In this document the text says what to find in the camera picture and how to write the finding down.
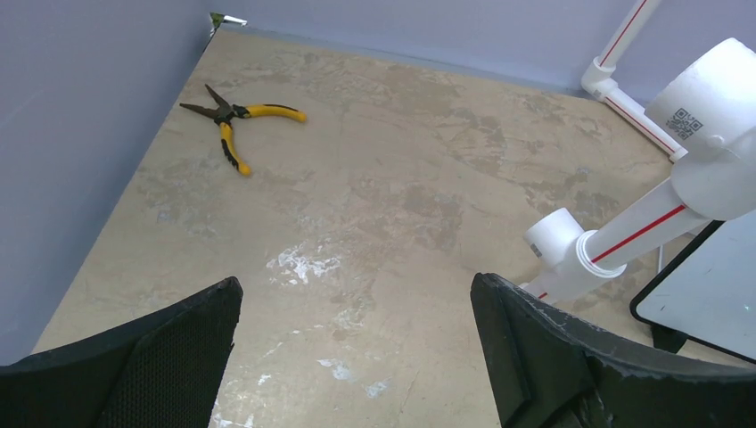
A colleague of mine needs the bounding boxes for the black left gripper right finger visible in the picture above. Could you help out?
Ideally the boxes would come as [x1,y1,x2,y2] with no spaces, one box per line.
[470,273,755,427]

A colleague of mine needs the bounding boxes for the white PVC pipe frame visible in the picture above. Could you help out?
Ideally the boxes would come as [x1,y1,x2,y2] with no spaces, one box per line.
[522,1,755,304]

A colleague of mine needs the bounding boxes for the black framed whiteboard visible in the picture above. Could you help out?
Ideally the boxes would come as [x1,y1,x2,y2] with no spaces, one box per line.
[629,212,755,363]

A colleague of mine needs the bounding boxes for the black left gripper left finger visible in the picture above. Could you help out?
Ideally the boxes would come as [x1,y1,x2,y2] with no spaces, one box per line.
[1,276,243,427]

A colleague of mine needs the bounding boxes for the yellow handled needle-nose pliers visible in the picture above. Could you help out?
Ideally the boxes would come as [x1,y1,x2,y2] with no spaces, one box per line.
[179,83,308,177]

